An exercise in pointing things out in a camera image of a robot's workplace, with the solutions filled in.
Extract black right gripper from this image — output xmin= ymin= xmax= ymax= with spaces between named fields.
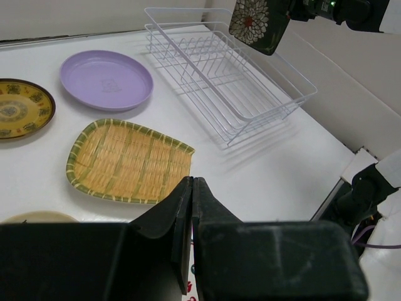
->
xmin=286 ymin=0 xmax=373 ymax=31

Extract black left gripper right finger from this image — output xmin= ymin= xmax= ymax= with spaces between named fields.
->
xmin=192 ymin=177 xmax=369 ymax=300

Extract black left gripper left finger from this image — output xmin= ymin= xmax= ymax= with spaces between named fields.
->
xmin=1 ymin=177 xmax=193 ymax=300

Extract black floral square plate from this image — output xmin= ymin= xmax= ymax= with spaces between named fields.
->
xmin=229 ymin=0 xmax=290 ymax=56

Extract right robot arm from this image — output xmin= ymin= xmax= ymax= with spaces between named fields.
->
xmin=287 ymin=1 xmax=400 ymax=234

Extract white plate red characters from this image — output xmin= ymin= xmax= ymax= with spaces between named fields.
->
xmin=182 ymin=263 xmax=199 ymax=301

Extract bamboo weave pattern tray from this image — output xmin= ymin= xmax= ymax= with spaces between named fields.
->
xmin=66 ymin=119 xmax=195 ymax=204

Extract cream plate with motifs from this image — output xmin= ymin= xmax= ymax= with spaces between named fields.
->
xmin=3 ymin=211 xmax=78 ymax=223

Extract purple round plate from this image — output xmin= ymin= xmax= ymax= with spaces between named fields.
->
xmin=60 ymin=50 xmax=154 ymax=112

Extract yellow brown patterned plate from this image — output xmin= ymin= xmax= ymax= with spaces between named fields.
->
xmin=1 ymin=78 xmax=56 ymax=140

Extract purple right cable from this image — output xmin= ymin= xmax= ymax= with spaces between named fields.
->
xmin=349 ymin=224 xmax=401 ymax=251

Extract white wire dish rack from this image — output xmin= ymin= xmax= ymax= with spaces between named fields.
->
xmin=145 ymin=8 xmax=317 ymax=145

